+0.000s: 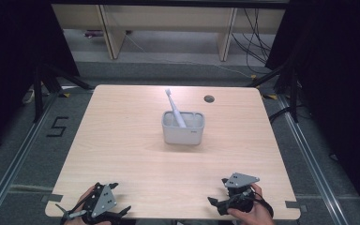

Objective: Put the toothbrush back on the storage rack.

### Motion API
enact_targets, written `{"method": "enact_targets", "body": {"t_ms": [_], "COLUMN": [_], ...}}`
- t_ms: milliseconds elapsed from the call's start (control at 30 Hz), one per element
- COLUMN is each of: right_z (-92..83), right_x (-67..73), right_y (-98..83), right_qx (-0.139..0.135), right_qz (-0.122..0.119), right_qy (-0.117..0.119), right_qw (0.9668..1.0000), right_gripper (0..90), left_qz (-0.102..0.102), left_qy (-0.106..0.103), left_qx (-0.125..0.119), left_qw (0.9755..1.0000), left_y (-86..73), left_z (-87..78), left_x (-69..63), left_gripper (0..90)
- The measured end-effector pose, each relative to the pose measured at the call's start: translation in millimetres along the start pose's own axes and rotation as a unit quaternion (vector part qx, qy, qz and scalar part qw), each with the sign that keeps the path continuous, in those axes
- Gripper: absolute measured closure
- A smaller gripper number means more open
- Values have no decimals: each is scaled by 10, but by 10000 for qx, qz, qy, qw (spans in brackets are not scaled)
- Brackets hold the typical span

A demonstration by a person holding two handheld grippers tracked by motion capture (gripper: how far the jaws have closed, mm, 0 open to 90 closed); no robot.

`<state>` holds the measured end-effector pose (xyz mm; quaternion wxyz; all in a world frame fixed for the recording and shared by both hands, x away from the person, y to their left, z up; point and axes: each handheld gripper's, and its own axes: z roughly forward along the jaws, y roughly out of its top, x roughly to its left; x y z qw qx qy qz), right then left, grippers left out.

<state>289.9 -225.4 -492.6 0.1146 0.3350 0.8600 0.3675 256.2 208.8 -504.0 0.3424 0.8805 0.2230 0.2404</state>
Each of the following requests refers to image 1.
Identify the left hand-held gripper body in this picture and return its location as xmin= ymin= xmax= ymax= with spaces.
xmin=82 ymin=182 xmax=120 ymax=225

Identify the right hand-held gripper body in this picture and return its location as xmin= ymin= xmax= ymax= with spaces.
xmin=217 ymin=172 xmax=261 ymax=217

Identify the grey toothbrush holder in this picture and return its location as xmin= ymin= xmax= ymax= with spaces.
xmin=161 ymin=110 xmax=206 ymax=146

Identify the white electric toothbrush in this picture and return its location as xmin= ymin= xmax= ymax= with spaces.
xmin=164 ymin=88 xmax=188 ymax=129

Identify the person's left hand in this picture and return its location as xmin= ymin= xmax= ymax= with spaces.
xmin=63 ymin=186 xmax=113 ymax=225

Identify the person's right hand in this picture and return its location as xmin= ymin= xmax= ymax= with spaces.
xmin=227 ymin=183 xmax=277 ymax=225

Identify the grey tape piece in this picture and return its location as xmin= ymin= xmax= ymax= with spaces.
xmin=284 ymin=200 xmax=308 ymax=214
xmin=40 ymin=193 xmax=65 ymax=203

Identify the black metal stand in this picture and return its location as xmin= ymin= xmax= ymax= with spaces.
xmin=32 ymin=61 xmax=94 ymax=124
xmin=246 ymin=58 xmax=302 ymax=124

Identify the black curtain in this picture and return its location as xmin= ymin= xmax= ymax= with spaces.
xmin=264 ymin=0 xmax=360 ymax=218
xmin=0 ymin=0 xmax=81 ymax=158

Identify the light wooden shelf unit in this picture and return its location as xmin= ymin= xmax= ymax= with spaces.
xmin=51 ymin=3 xmax=287 ymax=62

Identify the black strap cable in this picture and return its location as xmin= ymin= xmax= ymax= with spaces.
xmin=253 ymin=190 xmax=275 ymax=219

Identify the grey cable plug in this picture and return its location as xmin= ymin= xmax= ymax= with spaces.
xmin=54 ymin=203 xmax=87 ymax=220

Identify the metal floor rail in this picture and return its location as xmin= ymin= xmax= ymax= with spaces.
xmin=276 ymin=93 xmax=352 ymax=225
xmin=0 ymin=90 xmax=61 ymax=225

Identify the thick black floor cable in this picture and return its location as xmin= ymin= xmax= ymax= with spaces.
xmin=268 ymin=105 xmax=293 ymax=125

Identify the coiled white cable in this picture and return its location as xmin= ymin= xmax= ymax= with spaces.
xmin=21 ymin=88 xmax=38 ymax=105

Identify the bundle of black cables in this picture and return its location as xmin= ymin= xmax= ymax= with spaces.
xmin=230 ymin=7 xmax=276 ymax=75

